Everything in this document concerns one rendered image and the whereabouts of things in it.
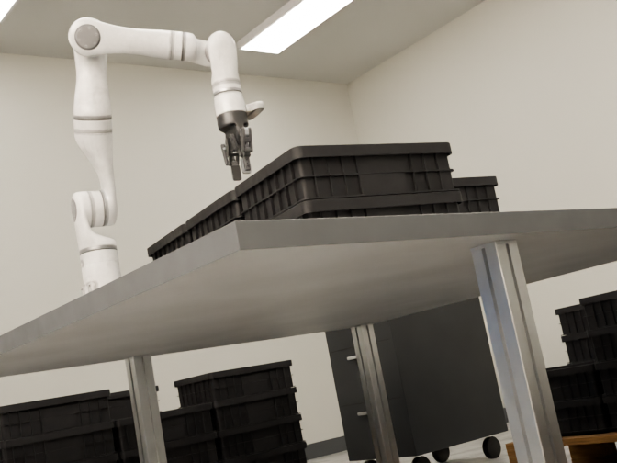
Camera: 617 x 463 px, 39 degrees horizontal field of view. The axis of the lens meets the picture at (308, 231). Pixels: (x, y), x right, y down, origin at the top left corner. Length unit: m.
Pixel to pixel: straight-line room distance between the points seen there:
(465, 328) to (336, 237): 2.90
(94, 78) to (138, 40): 0.15
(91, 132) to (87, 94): 0.09
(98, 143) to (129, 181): 3.54
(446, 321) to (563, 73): 2.23
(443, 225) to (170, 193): 4.52
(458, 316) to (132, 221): 2.41
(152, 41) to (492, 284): 1.04
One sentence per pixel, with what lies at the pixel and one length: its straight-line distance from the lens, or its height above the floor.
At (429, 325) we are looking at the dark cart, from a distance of 3.94.
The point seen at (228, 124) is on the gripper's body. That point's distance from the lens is 2.11.
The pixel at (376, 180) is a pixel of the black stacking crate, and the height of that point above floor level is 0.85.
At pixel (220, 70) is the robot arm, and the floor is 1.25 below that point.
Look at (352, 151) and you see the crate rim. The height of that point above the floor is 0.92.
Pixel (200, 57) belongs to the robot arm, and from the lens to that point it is 2.21.
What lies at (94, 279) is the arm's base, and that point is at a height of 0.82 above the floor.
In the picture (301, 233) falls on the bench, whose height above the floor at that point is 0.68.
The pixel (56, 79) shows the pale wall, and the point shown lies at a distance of 5.77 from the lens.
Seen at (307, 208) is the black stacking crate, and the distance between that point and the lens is 1.68.
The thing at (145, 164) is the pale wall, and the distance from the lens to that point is 5.81.
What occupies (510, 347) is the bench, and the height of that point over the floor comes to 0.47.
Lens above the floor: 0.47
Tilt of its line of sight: 10 degrees up
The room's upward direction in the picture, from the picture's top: 11 degrees counter-clockwise
